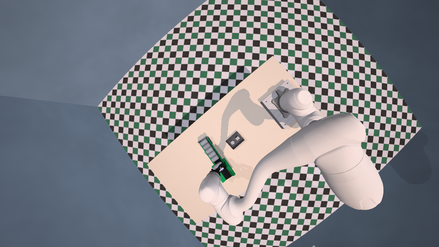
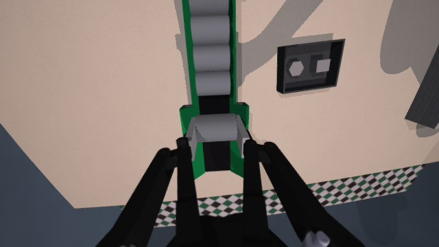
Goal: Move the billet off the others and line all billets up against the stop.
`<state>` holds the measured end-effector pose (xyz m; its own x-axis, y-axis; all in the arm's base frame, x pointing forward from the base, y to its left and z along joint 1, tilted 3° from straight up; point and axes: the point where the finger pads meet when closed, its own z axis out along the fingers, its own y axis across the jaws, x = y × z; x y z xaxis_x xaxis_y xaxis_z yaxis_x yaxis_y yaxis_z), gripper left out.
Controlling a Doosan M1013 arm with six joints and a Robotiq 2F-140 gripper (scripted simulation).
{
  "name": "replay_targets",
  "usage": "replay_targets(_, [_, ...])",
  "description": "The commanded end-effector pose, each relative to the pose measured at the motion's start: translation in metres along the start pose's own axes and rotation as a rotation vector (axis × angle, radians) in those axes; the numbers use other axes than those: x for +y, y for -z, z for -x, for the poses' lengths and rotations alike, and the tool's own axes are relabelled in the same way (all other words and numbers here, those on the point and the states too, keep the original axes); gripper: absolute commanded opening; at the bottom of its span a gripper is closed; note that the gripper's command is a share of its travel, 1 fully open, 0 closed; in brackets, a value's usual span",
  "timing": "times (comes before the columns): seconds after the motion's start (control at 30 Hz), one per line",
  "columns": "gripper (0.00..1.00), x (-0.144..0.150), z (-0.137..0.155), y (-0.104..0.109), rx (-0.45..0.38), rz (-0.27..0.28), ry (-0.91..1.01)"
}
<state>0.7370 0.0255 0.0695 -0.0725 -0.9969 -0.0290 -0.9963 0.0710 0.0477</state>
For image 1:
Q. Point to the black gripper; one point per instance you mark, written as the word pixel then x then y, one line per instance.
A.
pixel 218 170

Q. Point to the black shallow tray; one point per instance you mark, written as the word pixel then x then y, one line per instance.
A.
pixel 232 138

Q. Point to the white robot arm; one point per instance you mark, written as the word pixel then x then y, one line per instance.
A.
pixel 332 143

